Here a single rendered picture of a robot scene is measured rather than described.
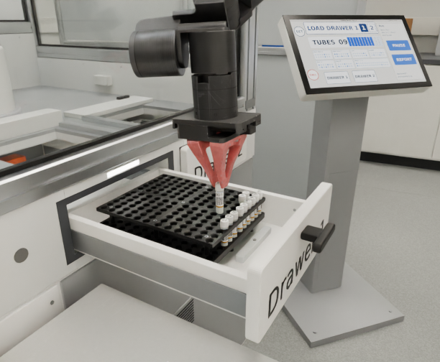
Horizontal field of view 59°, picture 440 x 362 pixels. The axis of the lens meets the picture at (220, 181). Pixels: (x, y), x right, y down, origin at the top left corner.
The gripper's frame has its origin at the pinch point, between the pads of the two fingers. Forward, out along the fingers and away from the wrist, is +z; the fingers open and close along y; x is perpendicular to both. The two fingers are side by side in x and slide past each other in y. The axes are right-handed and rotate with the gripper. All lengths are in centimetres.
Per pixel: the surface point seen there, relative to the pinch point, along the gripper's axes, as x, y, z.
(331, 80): -89, 10, -3
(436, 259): -166, -30, 100
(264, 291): 8.7, -10.6, 9.1
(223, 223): -0.2, -0.2, 6.6
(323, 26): -101, 16, -19
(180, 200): -4.8, 11.1, 7.0
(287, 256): 1.6, -10.6, 8.5
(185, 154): -21.5, 21.5, 4.8
